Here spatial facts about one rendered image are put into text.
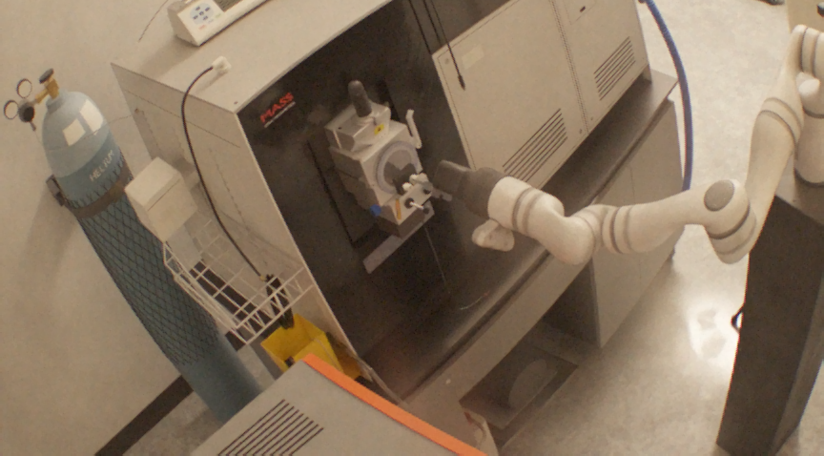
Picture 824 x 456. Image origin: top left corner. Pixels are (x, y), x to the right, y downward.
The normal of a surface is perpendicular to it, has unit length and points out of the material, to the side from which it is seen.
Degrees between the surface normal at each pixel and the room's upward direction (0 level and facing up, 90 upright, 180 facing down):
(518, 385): 90
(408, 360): 0
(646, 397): 0
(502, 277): 0
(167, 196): 90
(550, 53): 90
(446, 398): 90
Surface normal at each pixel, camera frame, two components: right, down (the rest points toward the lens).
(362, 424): -0.29, -0.73
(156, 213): 0.68, 0.30
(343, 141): -0.68, 0.61
